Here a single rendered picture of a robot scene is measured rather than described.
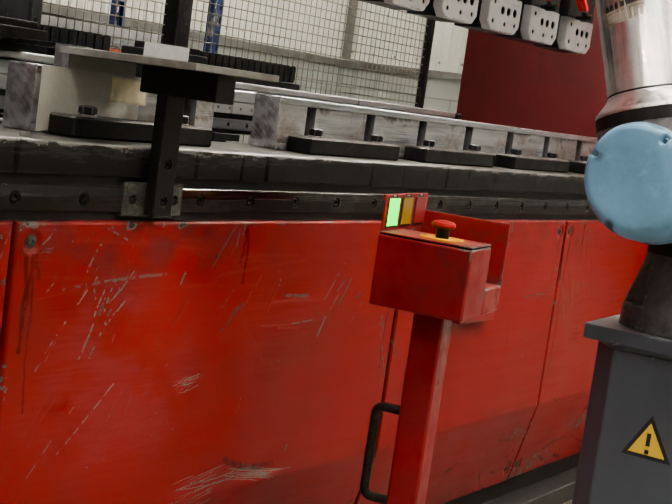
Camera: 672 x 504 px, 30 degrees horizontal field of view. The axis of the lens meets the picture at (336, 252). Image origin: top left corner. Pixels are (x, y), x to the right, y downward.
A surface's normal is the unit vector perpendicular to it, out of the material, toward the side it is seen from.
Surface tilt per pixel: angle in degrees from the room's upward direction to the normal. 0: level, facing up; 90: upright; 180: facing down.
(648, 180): 97
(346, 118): 90
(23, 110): 90
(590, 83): 90
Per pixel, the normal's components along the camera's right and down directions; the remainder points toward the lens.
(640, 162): -0.59, 0.15
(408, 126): 0.81, 0.18
